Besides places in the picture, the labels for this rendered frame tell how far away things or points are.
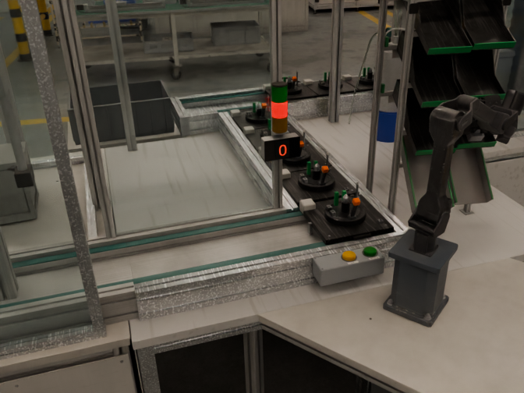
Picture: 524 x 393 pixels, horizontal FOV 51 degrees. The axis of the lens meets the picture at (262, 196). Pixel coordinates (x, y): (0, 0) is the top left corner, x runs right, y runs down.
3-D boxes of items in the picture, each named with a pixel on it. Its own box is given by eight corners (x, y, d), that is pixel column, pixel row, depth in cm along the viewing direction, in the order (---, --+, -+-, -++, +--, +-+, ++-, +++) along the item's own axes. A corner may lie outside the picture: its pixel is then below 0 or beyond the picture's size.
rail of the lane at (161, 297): (413, 262, 180) (417, 234, 175) (139, 320, 158) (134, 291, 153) (405, 253, 185) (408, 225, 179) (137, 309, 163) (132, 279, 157)
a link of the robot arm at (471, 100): (456, 129, 132) (475, 87, 130) (427, 120, 138) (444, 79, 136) (500, 154, 153) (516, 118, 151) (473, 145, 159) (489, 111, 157)
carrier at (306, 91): (317, 98, 299) (318, 76, 293) (275, 104, 293) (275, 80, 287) (302, 86, 319) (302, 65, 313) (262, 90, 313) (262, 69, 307)
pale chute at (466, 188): (487, 202, 188) (493, 199, 183) (450, 206, 186) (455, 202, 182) (470, 127, 195) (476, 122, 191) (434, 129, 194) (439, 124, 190)
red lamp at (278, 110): (289, 117, 173) (289, 102, 171) (274, 119, 172) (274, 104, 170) (284, 111, 177) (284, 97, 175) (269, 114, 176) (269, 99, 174)
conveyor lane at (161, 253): (391, 254, 184) (394, 229, 179) (137, 307, 163) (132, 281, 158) (354, 214, 208) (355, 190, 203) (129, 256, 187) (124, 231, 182)
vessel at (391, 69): (409, 111, 262) (418, 29, 244) (383, 114, 258) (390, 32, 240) (394, 101, 274) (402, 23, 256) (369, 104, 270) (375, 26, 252)
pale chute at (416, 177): (449, 210, 184) (454, 206, 180) (411, 213, 183) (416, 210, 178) (433, 132, 192) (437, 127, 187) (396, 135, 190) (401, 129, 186)
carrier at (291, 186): (359, 196, 201) (361, 165, 195) (297, 207, 195) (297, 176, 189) (332, 169, 221) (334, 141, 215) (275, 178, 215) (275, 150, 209)
